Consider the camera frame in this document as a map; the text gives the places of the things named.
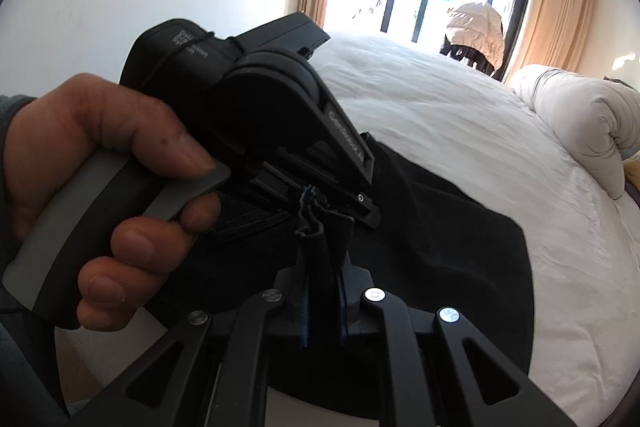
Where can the bed with white sheet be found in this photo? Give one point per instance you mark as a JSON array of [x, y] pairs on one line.
[[450, 117]]

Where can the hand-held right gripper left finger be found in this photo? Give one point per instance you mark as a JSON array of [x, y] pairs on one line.
[[287, 313]]

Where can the black denim pants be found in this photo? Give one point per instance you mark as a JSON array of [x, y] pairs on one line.
[[440, 257]]

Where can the person's left hand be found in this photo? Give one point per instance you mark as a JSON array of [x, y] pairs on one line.
[[75, 132]]

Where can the rolled white duvet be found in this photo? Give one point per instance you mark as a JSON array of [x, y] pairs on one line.
[[575, 117]]

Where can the beige puffer jacket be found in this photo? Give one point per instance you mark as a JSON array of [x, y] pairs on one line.
[[472, 29]]

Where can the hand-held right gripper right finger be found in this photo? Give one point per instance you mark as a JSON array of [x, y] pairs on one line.
[[357, 308]]

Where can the yellow patterned pillow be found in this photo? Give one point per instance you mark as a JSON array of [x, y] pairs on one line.
[[634, 169]]

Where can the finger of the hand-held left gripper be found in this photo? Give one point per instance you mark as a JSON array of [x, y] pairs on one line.
[[362, 207], [250, 227]]

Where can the dark grey headboard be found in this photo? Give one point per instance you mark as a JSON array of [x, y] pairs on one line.
[[622, 82]]

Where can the dark chair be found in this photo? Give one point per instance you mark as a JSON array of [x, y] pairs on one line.
[[460, 53]]

